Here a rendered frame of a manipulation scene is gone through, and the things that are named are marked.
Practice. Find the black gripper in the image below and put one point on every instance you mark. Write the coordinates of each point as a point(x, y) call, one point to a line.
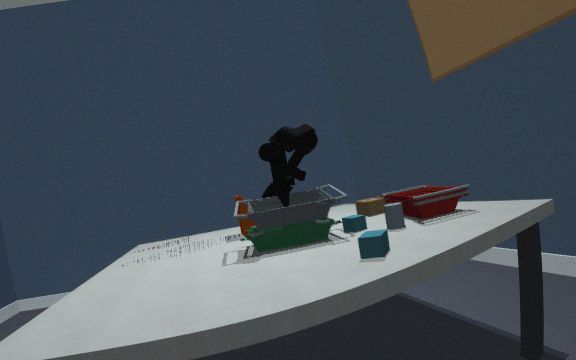
point(282, 182)

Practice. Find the grey cylinder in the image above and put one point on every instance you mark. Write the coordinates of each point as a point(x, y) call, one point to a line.
point(394, 216)

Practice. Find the green plastic tray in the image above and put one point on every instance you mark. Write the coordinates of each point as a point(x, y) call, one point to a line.
point(290, 235)

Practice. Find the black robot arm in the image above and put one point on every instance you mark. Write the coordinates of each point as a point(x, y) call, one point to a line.
point(303, 139)

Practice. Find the teal cube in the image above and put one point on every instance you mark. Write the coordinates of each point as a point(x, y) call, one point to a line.
point(354, 223)
point(373, 244)

